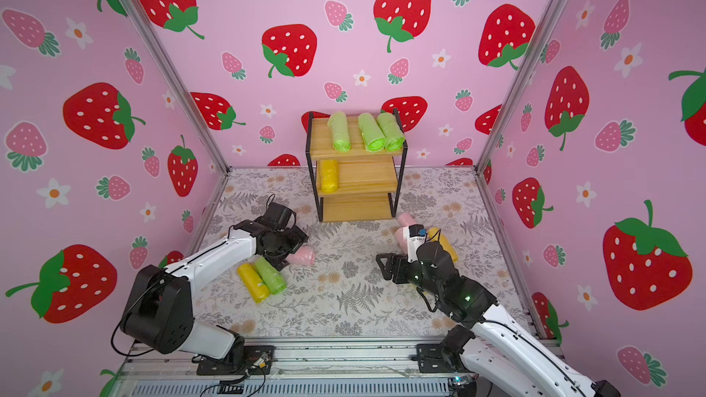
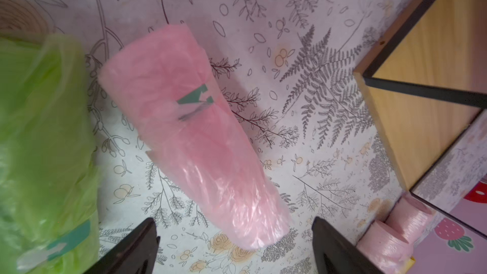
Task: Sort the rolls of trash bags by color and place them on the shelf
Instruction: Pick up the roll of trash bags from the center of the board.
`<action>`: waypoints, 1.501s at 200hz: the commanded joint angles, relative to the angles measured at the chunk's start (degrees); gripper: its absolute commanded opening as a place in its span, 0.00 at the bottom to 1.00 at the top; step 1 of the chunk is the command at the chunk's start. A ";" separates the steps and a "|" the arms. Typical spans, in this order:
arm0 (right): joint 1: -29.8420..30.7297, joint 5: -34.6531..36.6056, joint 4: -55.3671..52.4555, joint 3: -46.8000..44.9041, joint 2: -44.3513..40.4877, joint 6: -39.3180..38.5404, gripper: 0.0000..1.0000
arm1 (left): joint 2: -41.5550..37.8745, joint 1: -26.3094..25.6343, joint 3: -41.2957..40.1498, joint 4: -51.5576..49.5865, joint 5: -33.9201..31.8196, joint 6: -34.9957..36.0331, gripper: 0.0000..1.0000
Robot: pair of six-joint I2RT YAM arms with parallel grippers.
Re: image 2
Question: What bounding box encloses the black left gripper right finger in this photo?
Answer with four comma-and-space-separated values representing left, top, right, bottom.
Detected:
311, 217, 382, 274

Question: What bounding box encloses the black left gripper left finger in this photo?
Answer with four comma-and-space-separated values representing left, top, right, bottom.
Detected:
85, 218, 161, 274

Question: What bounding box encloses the light green roll with label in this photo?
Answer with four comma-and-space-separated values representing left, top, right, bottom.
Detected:
1, 34, 100, 273

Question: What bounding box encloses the pink roll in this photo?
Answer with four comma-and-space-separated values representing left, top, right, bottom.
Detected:
98, 24, 290, 250
386, 194, 434, 244
356, 220, 413, 273

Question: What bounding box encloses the wooden three-tier black-frame shelf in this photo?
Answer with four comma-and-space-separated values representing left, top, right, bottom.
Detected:
354, 0, 486, 223

